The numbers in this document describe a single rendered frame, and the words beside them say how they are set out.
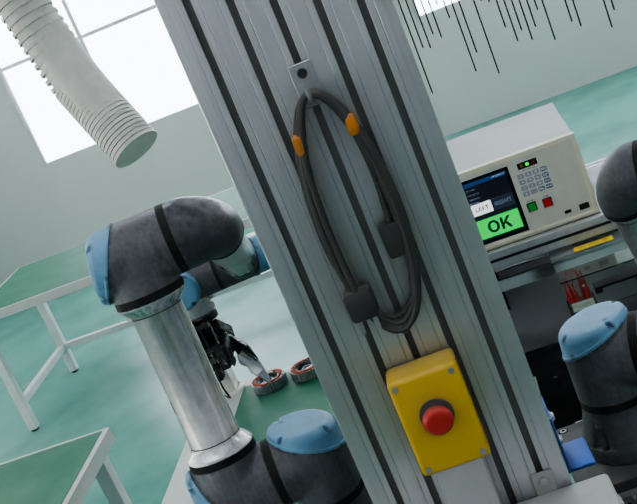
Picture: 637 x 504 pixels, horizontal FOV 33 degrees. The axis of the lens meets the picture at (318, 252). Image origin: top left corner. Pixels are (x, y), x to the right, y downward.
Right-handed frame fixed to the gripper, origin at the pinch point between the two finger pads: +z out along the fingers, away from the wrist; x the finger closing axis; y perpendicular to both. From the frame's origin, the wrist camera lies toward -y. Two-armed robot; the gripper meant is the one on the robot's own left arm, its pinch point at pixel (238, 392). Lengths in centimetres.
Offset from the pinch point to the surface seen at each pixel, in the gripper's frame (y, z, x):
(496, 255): -38, 5, 62
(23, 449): -321, 115, -207
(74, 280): -337, 40, -143
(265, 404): -85, 40, -16
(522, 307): -53, 26, 64
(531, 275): -37, 12, 68
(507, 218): -41, -2, 68
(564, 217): -40, 2, 81
